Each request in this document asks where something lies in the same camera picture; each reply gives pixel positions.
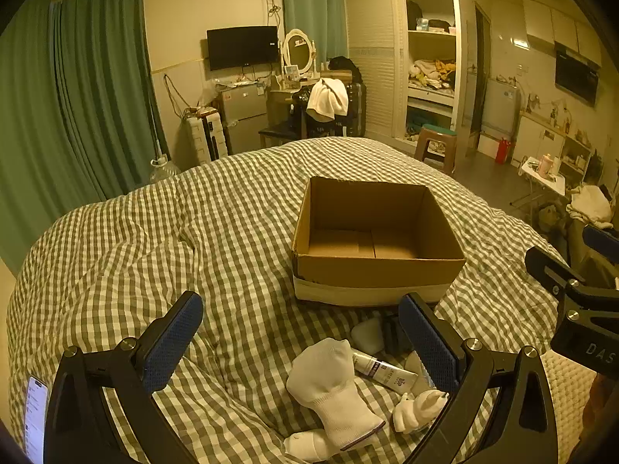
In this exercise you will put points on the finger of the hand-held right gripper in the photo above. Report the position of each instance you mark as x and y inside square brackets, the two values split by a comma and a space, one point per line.
[546, 262]
[602, 240]

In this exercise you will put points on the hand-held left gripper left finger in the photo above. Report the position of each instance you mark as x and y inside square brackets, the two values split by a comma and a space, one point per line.
[171, 348]

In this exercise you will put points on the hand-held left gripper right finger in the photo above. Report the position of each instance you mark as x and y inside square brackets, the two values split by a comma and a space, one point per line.
[430, 348]

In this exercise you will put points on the small plastic packet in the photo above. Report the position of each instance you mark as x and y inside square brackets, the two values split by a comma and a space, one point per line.
[425, 379]

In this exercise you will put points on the cream cosmetic tube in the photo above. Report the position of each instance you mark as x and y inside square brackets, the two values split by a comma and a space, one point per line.
[387, 374]

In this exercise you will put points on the white figurine toy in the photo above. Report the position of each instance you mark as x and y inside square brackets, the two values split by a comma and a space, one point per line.
[416, 408]

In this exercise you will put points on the white round pad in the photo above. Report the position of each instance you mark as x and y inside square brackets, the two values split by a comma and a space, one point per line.
[367, 334]

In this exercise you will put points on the cardboard box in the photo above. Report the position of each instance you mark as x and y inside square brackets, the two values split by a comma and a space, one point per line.
[377, 270]

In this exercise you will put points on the large white sock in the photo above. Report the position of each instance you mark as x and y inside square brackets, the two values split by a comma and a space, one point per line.
[329, 382]

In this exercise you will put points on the person's right forearm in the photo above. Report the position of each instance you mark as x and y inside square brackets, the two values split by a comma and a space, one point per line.
[596, 406]

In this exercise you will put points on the white cloth pile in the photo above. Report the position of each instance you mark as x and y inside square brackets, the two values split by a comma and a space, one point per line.
[590, 205]

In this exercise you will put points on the cream quilted mattress pad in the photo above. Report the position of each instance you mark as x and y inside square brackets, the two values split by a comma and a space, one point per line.
[568, 386]

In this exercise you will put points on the small white folding table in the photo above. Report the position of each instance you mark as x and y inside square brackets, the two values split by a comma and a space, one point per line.
[537, 176]

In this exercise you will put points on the pink cup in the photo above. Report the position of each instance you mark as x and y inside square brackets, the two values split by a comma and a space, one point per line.
[548, 164]

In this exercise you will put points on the green checkered blanket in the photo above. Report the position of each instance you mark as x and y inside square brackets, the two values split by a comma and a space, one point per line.
[193, 232]

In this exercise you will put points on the red fire extinguisher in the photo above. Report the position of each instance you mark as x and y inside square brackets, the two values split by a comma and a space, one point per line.
[504, 151]

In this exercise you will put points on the white kitchen cabinet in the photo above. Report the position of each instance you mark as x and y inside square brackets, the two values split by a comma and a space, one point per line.
[537, 140]

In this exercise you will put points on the white floor box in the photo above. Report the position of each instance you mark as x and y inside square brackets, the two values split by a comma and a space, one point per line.
[487, 146]

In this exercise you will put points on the smartphone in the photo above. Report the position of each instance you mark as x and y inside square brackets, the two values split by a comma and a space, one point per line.
[36, 418]

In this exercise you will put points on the brown plastic stool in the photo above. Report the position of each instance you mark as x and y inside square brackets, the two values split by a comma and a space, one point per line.
[437, 142]

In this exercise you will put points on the white washing machine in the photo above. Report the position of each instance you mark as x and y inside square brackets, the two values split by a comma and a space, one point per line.
[500, 104]

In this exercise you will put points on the black range hood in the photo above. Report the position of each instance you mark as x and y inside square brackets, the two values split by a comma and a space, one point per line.
[578, 77]

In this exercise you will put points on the clear water jug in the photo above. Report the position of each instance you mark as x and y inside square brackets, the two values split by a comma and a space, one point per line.
[164, 170]

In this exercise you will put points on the white ribbed suitcase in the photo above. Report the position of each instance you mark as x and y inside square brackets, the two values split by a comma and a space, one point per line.
[205, 138]

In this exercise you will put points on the white upper cabinets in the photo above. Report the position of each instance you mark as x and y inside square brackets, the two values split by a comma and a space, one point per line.
[546, 24]

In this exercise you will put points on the dark wooden chair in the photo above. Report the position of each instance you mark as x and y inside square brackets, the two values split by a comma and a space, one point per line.
[278, 131]

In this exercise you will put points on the silver mini fridge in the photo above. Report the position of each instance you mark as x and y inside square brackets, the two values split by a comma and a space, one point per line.
[242, 116]

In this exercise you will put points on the dark hard suitcase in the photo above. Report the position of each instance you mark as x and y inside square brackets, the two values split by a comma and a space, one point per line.
[355, 111]

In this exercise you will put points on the wide green curtain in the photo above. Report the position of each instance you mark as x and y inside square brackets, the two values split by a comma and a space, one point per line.
[72, 106]

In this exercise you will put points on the white wardrobe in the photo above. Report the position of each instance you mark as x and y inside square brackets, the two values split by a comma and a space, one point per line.
[372, 58]

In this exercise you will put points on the white towel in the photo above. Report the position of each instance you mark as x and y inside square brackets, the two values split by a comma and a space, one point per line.
[329, 96]

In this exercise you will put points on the dressing table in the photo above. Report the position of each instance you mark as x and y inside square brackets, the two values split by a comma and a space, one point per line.
[283, 96]

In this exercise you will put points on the black bag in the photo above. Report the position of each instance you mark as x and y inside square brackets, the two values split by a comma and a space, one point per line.
[344, 67]

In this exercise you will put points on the flat brown box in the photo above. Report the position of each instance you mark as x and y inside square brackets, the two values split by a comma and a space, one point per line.
[336, 75]

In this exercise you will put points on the white oval mirror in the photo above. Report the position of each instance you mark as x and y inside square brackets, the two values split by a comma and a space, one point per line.
[298, 51]

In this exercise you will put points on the narrow teal curtain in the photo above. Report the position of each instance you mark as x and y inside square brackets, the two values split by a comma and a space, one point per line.
[309, 5]

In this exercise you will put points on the black wall television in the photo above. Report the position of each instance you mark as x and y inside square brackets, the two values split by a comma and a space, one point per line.
[242, 48]

